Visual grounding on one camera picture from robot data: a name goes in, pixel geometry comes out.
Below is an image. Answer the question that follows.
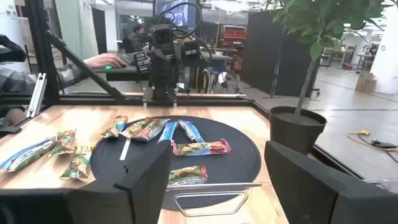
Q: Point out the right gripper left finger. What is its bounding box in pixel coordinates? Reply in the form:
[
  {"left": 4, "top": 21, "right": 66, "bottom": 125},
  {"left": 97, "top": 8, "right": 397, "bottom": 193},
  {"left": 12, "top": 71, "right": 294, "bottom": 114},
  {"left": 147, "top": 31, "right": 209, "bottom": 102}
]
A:
[{"left": 0, "top": 141, "right": 172, "bottom": 224}]

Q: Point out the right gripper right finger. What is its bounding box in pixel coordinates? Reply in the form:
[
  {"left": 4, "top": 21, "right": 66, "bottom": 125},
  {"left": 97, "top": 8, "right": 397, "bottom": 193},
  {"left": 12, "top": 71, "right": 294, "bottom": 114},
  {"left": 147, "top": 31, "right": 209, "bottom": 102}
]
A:
[{"left": 264, "top": 140, "right": 398, "bottom": 224}]

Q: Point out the red green Chewy bar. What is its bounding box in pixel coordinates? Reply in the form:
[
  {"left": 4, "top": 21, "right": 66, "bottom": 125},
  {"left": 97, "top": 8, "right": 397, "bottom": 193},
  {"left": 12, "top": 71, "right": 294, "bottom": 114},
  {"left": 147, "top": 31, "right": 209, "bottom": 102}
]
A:
[{"left": 167, "top": 165, "right": 208, "bottom": 188}]

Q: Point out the brown green granola bar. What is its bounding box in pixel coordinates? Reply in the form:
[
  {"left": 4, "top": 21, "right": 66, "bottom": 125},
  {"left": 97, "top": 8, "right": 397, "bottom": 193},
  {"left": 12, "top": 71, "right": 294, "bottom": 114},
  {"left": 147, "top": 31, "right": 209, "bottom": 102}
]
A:
[{"left": 120, "top": 117, "right": 171, "bottom": 142}]

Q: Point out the blue granola bar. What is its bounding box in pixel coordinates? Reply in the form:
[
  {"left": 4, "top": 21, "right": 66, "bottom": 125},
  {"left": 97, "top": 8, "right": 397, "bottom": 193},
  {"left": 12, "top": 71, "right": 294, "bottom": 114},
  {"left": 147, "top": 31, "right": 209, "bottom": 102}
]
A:
[
  {"left": 157, "top": 121, "right": 179, "bottom": 144},
  {"left": 177, "top": 119, "right": 206, "bottom": 144}
]

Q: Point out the blue bar red end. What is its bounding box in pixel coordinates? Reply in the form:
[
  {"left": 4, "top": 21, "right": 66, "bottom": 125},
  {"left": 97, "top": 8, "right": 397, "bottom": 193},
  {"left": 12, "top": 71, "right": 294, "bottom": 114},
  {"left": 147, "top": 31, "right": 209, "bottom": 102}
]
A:
[{"left": 171, "top": 139, "right": 232, "bottom": 157}]

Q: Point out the person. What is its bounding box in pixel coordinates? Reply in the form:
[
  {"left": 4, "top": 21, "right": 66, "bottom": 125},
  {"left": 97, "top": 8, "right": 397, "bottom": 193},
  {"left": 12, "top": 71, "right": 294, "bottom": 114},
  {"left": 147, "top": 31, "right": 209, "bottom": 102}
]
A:
[
  {"left": 0, "top": 34, "right": 125, "bottom": 128},
  {"left": 123, "top": 24, "right": 150, "bottom": 54}
]

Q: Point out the grey desk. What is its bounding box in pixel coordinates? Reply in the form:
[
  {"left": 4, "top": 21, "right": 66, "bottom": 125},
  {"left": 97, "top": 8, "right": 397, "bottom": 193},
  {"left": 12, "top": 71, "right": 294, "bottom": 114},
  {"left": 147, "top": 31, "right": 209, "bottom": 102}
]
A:
[{"left": 93, "top": 51, "right": 234, "bottom": 82}]

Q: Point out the white strip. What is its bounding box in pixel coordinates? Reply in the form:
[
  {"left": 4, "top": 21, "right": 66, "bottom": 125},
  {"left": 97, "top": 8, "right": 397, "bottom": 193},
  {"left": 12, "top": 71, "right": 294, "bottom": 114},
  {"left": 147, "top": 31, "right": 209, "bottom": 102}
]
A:
[{"left": 119, "top": 138, "right": 132, "bottom": 161}]

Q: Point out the black computer mouse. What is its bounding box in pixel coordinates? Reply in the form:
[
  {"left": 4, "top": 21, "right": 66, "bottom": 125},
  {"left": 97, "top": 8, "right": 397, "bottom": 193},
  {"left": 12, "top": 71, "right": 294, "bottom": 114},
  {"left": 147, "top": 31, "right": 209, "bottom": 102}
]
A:
[{"left": 104, "top": 63, "right": 127, "bottom": 71}]

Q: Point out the person's hand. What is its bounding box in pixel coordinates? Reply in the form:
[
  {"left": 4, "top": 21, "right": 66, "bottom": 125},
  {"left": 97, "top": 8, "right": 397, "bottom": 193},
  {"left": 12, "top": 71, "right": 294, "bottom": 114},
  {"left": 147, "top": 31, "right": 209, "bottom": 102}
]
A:
[{"left": 83, "top": 52, "right": 126, "bottom": 70}]

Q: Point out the green plant in black pot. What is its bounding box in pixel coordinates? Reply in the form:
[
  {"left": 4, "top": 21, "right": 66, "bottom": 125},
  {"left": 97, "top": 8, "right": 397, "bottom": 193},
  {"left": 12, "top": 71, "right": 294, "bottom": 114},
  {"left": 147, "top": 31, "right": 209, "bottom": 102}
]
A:
[{"left": 266, "top": 0, "right": 398, "bottom": 156}]

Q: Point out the red tool shelf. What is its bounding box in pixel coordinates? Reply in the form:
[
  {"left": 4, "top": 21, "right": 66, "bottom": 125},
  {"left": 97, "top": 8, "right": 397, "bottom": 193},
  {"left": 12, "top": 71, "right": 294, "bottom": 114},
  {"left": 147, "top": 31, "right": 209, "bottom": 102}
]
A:
[{"left": 222, "top": 26, "right": 248, "bottom": 47}]

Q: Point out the clear plastic bin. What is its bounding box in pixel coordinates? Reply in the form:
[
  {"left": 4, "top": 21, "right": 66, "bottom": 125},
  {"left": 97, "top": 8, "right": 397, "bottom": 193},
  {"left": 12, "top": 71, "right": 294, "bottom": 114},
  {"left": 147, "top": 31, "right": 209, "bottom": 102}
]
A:
[{"left": 165, "top": 182, "right": 264, "bottom": 218}]

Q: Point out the round dark woven placemat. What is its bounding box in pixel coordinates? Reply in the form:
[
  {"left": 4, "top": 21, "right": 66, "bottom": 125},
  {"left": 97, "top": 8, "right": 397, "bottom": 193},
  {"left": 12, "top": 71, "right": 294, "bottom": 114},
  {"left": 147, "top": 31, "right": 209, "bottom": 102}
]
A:
[{"left": 90, "top": 115, "right": 262, "bottom": 212}]

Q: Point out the black power adapter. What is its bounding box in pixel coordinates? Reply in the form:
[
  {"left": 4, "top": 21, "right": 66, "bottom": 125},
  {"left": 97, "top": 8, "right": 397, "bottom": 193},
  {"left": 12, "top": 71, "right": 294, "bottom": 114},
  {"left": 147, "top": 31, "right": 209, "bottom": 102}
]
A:
[{"left": 370, "top": 139, "right": 398, "bottom": 149}]

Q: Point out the black partition panel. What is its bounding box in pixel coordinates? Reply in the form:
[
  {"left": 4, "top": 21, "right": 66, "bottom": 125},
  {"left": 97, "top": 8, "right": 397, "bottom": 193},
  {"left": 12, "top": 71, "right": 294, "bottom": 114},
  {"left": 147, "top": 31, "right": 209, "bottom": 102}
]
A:
[{"left": 241, "top": 11, "right": 321, "bottom": 98}]

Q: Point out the light blue bar orange end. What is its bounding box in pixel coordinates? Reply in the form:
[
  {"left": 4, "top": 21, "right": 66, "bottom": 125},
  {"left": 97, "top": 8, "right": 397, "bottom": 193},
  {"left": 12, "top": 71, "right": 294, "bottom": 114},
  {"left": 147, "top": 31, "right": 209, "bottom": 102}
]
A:
[{"left": 0, "top": 136, "right": 58, "bottom": 174}]

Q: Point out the cardboard box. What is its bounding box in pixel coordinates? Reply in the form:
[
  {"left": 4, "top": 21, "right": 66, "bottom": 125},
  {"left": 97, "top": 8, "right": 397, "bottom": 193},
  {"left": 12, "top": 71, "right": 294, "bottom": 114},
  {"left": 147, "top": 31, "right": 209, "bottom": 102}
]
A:
[{"left": 355, "top": 70, "right": 377, "bottom": 93}]

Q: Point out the silver aluminium bar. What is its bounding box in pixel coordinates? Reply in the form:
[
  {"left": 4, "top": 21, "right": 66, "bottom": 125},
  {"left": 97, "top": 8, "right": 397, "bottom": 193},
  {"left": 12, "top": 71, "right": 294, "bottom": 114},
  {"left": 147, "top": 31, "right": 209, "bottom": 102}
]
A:
[{"left": 25, "top": 73, "right": 48, "bottom": 118}]

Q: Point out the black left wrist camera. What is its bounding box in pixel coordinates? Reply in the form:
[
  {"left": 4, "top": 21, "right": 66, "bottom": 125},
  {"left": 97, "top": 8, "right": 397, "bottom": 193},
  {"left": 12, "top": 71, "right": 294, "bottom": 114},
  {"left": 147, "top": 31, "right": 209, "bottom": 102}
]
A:
[{"left": 150, "top": 24, "right": 175, "bottom": 47}]

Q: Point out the wall screen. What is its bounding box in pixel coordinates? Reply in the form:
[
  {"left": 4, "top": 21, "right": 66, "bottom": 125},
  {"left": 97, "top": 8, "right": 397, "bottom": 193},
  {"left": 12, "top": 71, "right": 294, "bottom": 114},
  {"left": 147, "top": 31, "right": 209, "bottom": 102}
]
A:
[{"left": 160, "top": 0, "right": 190, "bottom": 27}]

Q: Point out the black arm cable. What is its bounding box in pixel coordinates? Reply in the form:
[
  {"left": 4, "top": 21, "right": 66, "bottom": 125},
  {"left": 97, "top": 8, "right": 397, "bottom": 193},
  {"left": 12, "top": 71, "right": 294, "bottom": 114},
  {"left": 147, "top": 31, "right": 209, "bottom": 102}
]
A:
[{"left": 157, "top": 2, "right": 214, "bottom": 63}]

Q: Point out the yellow floor cable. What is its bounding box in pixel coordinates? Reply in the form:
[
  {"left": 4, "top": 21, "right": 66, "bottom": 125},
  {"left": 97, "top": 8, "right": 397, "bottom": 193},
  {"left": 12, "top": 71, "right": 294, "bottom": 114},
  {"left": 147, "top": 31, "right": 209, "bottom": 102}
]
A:
[{"left": 346, "top": 129, "right": 398, "bottom": 153}]

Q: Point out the black aluminium table frame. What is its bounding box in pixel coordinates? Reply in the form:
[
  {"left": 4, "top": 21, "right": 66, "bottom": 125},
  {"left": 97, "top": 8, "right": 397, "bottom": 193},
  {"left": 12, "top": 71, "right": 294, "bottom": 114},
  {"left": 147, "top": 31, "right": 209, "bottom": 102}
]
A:
[{"left": 0, "top": 0, "right": 366, "bottom": 184}]

